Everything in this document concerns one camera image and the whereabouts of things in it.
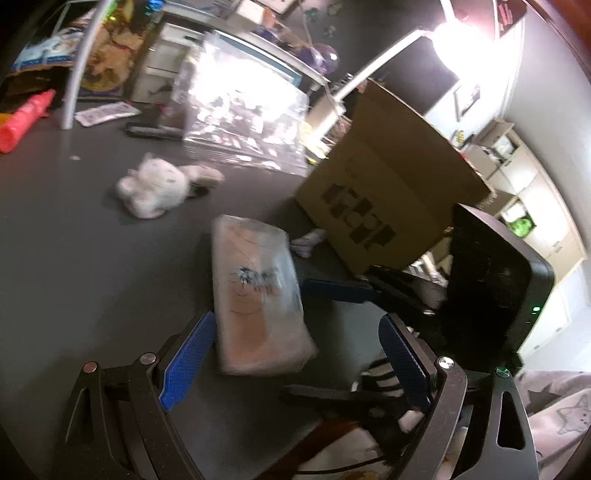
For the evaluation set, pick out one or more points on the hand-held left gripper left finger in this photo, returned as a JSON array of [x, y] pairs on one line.
[[184, 364]]

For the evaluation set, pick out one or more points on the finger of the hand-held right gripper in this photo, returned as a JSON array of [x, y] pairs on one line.
[[337, 290], [323, 397]]

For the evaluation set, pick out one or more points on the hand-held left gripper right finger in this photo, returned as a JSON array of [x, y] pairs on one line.
[[406, 364]]

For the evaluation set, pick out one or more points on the pink tissue pack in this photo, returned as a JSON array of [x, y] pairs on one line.
[[258, 295]]

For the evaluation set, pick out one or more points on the brown cardboard box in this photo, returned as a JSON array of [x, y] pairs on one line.
[[392, 175]]

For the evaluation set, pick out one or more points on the small white plush piece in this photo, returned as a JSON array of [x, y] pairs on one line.
[[310, 242]]

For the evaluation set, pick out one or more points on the beige storage cabinet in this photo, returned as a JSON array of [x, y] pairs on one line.
[[540, 194]]

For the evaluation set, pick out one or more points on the grey star print cloth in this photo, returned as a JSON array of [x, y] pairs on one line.
[[561, 415]]

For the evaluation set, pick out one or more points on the white bunny plush toy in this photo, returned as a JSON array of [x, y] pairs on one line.
[[154, 184]]

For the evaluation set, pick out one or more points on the clear acrylic case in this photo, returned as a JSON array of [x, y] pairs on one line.
[[240, 115]]

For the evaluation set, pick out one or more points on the purple capsule ball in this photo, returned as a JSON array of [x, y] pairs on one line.
[[323, 56]]

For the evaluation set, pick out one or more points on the white desk lamp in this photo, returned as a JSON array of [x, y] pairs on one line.
[[388, 53]]

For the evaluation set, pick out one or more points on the small printed sachet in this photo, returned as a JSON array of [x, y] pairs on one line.
[[106, 114]]

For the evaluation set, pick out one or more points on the white drawer unit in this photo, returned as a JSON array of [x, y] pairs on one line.
[[159, 64]]

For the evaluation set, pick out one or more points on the dried petal snack bag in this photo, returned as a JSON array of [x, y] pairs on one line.
[[111, 60]]

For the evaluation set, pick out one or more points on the blue printed box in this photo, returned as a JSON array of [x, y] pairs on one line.
[[46, 48]]

